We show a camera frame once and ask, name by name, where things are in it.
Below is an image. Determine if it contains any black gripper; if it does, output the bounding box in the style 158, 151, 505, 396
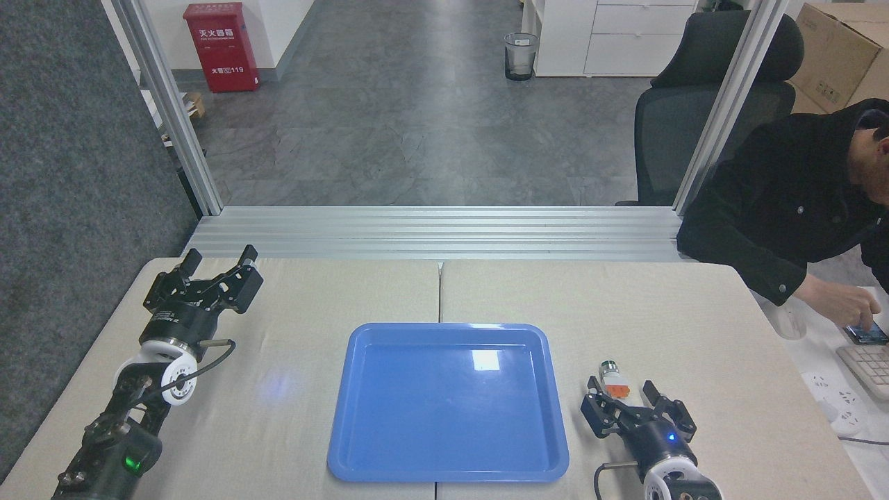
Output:
141, 244, 265, 351
581, 376, 699, 482

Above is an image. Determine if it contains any blue plastic tray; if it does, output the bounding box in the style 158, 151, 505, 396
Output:
326, 322, 570, 484

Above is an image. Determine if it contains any person's hand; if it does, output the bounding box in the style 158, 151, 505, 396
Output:
792, 274, 883, 332

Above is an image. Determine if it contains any grey felt partition panel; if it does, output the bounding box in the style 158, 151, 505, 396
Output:
0, 0, 202, 483

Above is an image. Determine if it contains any white power strip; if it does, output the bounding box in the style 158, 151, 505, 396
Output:
801, 372, 870, 438

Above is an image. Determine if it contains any red fire extinguisher box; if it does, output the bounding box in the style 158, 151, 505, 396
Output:
183, 2, 260, 94

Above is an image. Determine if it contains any white keyboard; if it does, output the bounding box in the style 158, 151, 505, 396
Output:
836, 344, 889, 401

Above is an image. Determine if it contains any dark phone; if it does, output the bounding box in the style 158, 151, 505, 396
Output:
843, 322, 889, 346

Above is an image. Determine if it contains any person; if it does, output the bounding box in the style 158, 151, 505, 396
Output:
676, 98, 889, 307

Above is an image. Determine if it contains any black office chair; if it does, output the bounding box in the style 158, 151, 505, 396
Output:
615, 10, 806, 207

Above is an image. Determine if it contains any white drawer cabinet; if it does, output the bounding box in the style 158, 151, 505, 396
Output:
521, 0, 699, 78

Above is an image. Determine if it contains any grey mesh trash bin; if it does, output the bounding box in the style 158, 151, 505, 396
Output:
504, 33, 540, 82

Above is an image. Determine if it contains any brown cardboard box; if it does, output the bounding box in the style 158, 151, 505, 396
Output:
790, 2, 889, 115

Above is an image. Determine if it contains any white orange switch part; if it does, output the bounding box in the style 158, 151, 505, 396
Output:
599, 360, 632, 402

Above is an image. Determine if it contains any silver aluminium post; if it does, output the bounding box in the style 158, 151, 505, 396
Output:
672, 0, 792, 209
111, 0, 224, 216

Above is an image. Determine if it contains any silver aluminium rail frame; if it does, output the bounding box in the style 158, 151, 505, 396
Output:
182, 206, 685, 263

